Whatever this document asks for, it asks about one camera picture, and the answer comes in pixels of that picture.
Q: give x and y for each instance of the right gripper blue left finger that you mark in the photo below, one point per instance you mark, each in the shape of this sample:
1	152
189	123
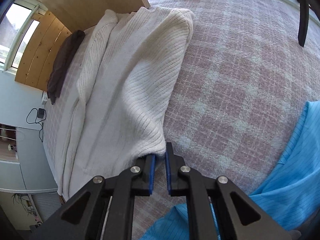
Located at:
149	172

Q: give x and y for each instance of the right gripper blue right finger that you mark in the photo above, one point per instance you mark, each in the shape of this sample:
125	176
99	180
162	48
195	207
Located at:
171	169

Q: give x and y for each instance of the cream knit cardigan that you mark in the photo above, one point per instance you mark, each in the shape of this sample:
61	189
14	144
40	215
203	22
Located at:
117	111

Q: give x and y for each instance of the black power adapter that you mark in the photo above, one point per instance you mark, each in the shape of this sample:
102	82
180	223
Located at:
41	112

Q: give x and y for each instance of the light blue shirt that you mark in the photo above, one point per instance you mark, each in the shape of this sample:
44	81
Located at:
218	209

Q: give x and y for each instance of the white power strip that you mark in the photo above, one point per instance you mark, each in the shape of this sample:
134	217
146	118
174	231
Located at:
44	98

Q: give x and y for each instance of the brown folded garment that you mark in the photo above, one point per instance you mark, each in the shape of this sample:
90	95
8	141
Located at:
61	64

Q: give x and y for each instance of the pine slatted headboard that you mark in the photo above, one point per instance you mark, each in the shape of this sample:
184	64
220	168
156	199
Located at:
37	60

